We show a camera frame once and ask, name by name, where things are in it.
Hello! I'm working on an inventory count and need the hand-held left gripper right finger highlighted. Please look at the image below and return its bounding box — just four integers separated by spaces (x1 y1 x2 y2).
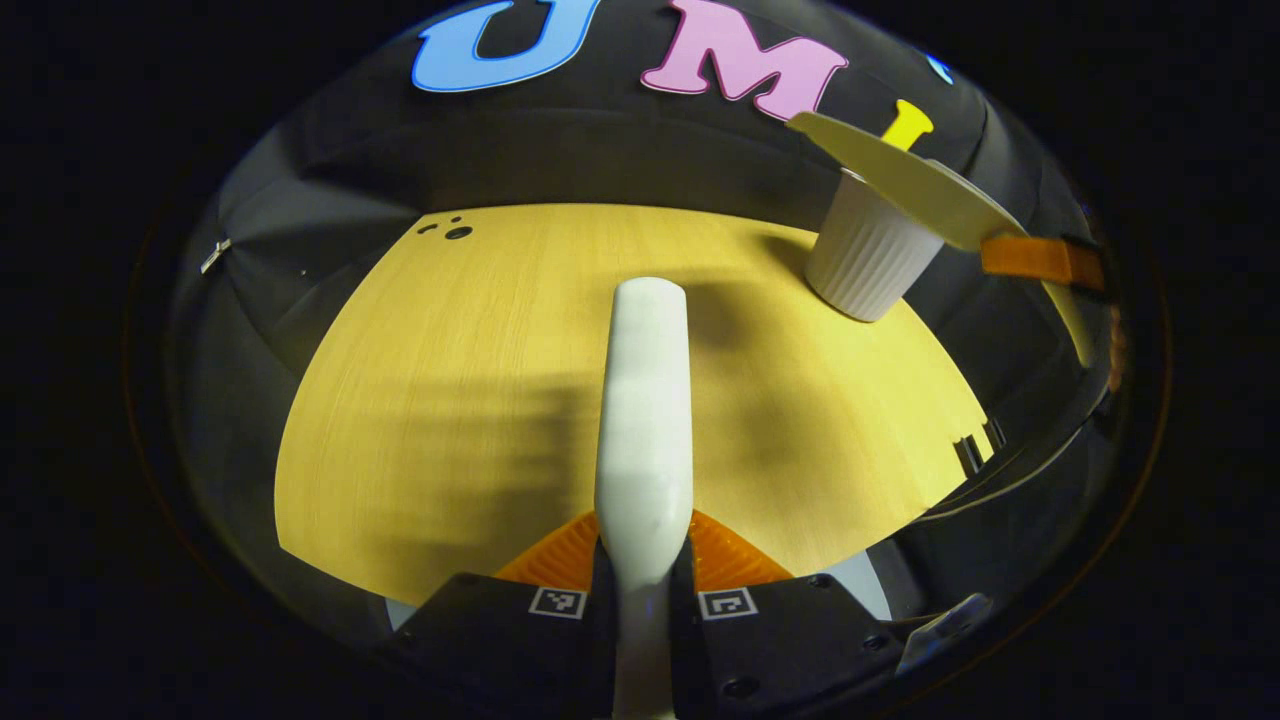
669 508 898 717

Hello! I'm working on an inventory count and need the wooden desktop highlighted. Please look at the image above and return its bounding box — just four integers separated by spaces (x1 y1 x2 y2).
274 203 1001 607

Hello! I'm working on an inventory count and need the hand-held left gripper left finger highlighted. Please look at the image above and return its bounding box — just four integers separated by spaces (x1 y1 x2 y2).
375 510 617 717

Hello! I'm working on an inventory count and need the black backdrop cloth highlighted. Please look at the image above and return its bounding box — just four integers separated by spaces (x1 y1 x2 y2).
165 0 1136 641

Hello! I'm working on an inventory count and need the white ribbed garbage bin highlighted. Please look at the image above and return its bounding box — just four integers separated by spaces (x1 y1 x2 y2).
805 168 947 323

